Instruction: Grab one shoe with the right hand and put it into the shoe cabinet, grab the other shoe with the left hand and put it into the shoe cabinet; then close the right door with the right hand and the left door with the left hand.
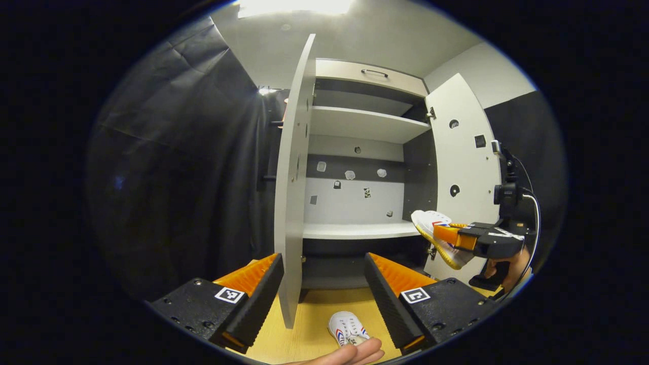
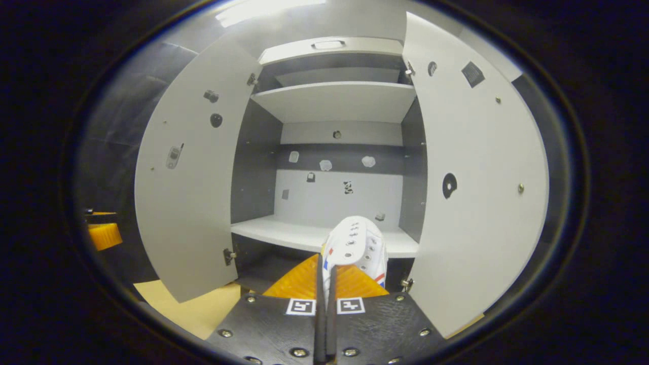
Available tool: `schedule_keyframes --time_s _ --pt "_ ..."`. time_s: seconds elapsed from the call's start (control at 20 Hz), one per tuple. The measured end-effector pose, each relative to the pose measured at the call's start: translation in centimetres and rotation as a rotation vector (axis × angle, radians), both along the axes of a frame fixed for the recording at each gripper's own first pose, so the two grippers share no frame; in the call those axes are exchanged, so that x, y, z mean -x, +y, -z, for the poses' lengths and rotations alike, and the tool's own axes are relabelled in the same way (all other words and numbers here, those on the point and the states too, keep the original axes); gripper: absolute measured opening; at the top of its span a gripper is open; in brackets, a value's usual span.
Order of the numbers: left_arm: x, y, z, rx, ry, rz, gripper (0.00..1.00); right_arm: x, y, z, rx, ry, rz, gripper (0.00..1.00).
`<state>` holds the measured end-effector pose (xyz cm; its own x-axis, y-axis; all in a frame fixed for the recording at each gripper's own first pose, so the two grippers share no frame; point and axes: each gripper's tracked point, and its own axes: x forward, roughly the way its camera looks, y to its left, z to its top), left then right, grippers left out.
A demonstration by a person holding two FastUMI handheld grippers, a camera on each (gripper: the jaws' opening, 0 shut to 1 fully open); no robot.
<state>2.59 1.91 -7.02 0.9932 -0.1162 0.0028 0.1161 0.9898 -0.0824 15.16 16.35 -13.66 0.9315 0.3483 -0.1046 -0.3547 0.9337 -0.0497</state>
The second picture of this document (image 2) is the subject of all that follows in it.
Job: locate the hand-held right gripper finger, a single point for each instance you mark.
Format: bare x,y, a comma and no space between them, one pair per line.
320,324
331,324

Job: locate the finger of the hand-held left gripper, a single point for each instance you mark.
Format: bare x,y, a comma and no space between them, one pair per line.
104,235

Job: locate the white striped canvas shoe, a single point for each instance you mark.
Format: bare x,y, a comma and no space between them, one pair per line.
357,243

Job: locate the white shoe cabinet door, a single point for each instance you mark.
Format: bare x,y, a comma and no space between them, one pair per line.
192,203
481,228

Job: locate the white cabinet drawer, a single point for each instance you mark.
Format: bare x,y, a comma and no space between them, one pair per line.
284,53

